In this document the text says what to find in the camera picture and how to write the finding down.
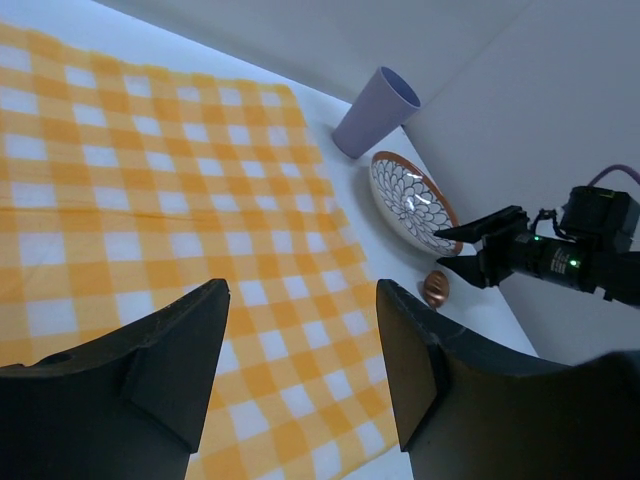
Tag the yellow white checkered cloth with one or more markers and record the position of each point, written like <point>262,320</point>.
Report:
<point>124,187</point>

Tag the copper long-handled spoon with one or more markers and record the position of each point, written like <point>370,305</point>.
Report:
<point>436,289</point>

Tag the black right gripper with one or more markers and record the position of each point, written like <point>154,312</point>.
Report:
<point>591,249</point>

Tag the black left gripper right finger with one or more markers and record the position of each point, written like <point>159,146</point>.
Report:
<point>466,407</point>

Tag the patterned ceramic plate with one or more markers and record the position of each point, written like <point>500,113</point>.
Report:
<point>411,204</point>

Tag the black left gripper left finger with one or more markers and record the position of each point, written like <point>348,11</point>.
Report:
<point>128,405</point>

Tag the lavender plastic cup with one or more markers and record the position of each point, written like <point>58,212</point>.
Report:
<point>384,104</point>

